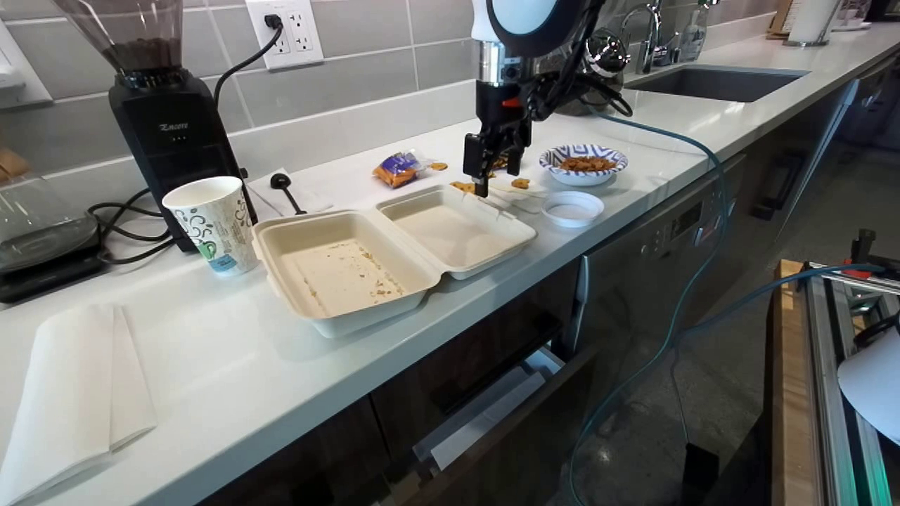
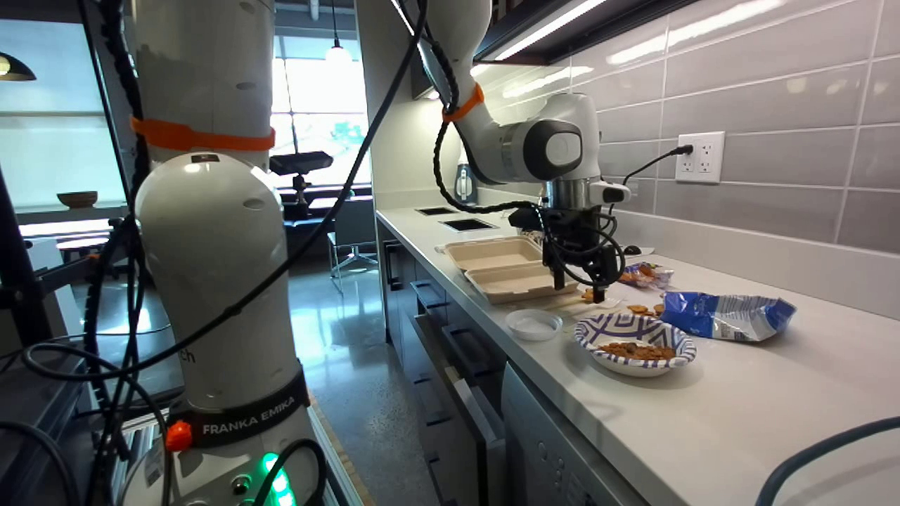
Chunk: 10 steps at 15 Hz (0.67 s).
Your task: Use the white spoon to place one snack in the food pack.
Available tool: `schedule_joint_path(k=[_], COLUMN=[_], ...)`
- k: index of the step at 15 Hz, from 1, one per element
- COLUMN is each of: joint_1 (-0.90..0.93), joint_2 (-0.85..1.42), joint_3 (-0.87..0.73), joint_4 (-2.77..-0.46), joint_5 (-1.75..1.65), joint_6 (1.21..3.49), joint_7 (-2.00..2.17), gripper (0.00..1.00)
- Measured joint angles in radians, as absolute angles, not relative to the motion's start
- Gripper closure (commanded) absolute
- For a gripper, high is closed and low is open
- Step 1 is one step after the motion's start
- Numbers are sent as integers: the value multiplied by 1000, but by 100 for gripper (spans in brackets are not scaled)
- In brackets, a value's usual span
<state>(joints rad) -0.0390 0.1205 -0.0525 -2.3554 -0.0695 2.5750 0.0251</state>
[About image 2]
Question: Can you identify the small white round lid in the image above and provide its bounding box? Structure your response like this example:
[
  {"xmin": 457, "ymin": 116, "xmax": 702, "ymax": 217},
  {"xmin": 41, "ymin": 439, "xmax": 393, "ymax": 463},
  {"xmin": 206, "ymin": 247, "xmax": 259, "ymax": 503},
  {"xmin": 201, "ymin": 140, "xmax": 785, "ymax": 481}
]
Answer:
[{"xmin": 504, "ymin": 306, "xmax": 564, "ymax": 344}]

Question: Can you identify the white pendant lamp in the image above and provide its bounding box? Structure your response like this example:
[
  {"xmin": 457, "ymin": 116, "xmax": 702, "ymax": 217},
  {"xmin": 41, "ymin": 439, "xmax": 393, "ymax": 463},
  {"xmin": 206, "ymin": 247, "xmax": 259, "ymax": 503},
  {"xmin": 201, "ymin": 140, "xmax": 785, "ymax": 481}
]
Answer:
[{"xmin": 320, "ymin": 0, "xmax": 353, "ymax": 67}]

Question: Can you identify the grey chair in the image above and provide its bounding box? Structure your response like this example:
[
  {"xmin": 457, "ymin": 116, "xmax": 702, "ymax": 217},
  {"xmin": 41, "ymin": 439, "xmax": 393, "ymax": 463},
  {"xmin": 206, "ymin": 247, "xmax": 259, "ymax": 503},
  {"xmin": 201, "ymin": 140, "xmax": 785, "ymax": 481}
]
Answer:
[{"xmin": 325, "ymin": 196, "xmax": 380, "ymax": 280}]

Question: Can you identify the white wall outlet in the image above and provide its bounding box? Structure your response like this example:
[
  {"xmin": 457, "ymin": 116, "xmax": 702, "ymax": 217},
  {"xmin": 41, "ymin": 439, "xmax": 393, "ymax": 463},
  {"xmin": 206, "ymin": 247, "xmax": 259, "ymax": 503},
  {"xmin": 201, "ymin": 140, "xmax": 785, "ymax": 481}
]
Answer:
[{"xmin": 671, "ymin": 129, "xmax": 725, "ymax": 186}]

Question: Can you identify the blue snack bag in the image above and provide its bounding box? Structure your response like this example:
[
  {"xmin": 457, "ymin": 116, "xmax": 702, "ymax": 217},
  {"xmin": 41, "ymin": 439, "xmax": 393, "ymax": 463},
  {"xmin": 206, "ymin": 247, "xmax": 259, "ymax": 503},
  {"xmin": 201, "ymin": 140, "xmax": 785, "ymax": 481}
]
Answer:
[{"xmin": 661, "ymin": 289, "xmax": 798, "ymax": 347}]

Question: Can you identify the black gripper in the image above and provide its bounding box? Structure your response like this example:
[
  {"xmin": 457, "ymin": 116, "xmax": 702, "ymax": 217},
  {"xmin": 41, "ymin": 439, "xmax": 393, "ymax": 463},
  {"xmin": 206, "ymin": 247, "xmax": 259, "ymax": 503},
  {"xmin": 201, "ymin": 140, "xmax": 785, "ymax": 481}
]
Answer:
[{"xmin": 535, "ymin": 206, "xmax": 615, "ymax": 304}]

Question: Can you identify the beige clamshell food container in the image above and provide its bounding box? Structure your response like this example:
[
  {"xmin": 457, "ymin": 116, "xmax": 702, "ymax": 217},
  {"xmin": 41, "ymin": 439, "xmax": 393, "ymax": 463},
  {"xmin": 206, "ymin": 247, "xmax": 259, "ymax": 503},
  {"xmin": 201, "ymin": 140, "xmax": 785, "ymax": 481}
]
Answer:
[{"xmin": 438, "ymin": 234, "xmax": 588, "ymax": 304}]

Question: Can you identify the stainless dishwasher front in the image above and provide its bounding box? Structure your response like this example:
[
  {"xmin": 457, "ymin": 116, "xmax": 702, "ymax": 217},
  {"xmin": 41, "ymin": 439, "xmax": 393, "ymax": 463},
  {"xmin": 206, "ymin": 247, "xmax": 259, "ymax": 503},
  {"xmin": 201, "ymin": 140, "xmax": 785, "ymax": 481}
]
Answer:
[{"xmin": 500, "ymin": 362, "xmax": 649, "ymax": 506}]

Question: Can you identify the dark bowl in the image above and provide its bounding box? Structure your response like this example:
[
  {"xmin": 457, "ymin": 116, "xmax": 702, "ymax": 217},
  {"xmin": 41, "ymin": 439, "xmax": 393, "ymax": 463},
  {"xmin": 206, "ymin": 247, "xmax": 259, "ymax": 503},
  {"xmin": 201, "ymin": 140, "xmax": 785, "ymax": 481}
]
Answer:
[{"xmin": 52, "ymin": 189, "xmax": 102, "ymax": 212}]

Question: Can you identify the clear glass bottle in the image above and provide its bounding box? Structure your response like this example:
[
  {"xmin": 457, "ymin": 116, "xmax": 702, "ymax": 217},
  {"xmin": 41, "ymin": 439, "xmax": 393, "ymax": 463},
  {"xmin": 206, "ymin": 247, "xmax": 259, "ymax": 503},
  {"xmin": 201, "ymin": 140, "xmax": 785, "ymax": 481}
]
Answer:
[{"xmin": 452, "ymin": 164, "xmax": 477, "ymax": 207}]

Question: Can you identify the orange snack packet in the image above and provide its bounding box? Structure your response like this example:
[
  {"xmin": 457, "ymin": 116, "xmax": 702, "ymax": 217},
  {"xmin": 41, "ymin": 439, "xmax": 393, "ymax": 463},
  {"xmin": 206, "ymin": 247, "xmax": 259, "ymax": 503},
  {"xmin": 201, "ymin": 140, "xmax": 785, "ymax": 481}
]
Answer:
[{"xmin": 615, "ymin": 262, "xmax": 674, "ymax": 293}]

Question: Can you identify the black power cord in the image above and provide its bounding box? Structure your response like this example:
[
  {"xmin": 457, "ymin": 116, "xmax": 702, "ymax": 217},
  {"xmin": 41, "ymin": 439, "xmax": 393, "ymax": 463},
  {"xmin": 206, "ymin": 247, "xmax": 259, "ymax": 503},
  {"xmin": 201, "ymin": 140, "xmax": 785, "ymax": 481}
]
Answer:
[{"xmin": 618, "ymin": 140, "xmax": 698, "ymax": 189}]

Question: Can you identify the blue patterned bowl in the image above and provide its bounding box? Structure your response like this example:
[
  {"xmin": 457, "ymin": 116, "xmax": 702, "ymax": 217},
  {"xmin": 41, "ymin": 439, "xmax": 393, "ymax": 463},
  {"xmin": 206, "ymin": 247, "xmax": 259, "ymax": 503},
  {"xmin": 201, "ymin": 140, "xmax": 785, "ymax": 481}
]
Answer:
[{"xmin": 570, "ymin": 309, "xmax": 701, "ymax": 380}]

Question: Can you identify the black camera on tripod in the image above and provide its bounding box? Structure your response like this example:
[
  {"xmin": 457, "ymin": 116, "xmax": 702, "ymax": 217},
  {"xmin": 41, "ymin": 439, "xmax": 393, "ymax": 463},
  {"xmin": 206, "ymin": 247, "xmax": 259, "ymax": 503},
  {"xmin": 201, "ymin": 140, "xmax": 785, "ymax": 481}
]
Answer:
[{"xmin": 266, "ymin": 148, "xmax": 336, "ymax": 219}]

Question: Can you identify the cabinet light strip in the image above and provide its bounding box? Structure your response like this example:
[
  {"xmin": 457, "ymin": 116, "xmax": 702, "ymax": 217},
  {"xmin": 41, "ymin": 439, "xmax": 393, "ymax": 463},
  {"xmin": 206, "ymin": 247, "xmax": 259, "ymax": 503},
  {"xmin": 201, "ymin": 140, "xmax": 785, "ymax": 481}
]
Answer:
[{"xmin": 490, "ymin": 0, "xmax": 606, "ymax": 65}]

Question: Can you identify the brown snack pile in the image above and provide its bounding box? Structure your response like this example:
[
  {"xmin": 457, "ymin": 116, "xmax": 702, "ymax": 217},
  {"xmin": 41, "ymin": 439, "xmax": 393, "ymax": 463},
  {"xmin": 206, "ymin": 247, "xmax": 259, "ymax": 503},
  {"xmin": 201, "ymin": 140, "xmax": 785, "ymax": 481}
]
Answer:
[{"xmin": 598, "ymin": 338, "xmax": 677, "ymax": 366}]

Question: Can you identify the blue grey hose cable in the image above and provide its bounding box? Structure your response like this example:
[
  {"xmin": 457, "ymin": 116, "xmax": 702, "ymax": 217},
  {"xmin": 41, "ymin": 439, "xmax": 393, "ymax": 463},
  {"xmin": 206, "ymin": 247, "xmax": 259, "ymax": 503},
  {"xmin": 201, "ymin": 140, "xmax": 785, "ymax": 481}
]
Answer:
[{"xmin": 754, "ymin": 417, "xmax": 900, "ymax": 506}]

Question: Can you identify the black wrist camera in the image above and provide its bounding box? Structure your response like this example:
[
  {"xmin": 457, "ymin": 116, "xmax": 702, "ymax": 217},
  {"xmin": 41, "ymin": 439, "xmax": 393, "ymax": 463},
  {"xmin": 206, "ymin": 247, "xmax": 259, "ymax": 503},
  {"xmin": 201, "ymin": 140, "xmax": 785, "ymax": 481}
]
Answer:
[{"xmin": 509, "ymin": 206, "xmax": 545, "ymax": 234}]

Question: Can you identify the dark dome lamp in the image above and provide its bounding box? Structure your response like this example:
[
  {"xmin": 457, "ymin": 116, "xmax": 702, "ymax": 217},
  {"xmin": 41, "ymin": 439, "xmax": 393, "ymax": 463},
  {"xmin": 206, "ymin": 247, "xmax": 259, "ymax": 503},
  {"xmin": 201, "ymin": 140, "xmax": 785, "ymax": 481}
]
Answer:
[{"xmin": 0, "ymin": 51, "xmax": 38, "ymax": 84}]

